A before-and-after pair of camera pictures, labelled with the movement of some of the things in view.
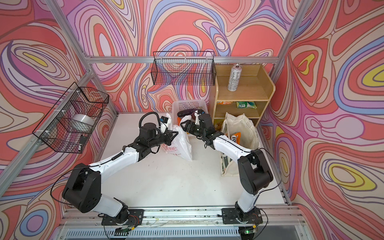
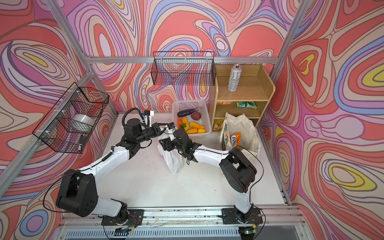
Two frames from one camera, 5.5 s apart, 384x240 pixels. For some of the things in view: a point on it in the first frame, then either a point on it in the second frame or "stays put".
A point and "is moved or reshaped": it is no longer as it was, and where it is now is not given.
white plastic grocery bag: (180, 146) is moved or reshaped
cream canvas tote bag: (249, 139) stays put
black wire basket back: (184, 68) stays put
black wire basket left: (68, 126) stays put
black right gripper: (190, 124) -> (166, 144)
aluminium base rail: (279, 223) stays put
